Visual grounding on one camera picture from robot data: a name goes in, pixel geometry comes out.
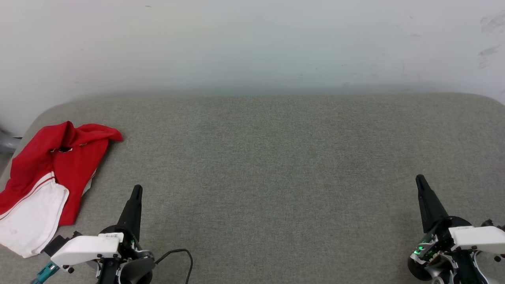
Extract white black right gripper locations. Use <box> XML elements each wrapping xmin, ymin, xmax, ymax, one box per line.
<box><xmin>410</xmin><ymin>175</ymin><xmax>505</xmax><ymax>284</ymax></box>

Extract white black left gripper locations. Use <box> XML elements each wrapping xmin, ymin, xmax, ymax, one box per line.
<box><xmin>50</xmin><ymin>185</ymin><xmax>155</xmax><ymax>284</ymax></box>

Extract red and white garment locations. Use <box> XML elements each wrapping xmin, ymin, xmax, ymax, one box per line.
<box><xmin>0</xmin><ymin>121</ymin><xmax>123</xmax><ymax>258</ymax></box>

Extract grey pipe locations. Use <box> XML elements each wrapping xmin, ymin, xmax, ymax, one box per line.
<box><xmin>0</xmin><ymin>128</ymin><xmax>22</xmax><ymax>153</ymax></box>

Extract thick black cable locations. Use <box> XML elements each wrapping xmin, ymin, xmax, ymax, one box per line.
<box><xmin>154</xmin><ymin>248</ymin><xmax>194</xmax><ymax>284</ymax></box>

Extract teal cable connector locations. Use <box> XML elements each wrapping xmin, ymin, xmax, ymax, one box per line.
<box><xmin>31</xmin><ymin>262</ymin><xmax>60</xmax><ymax>284</ymax></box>

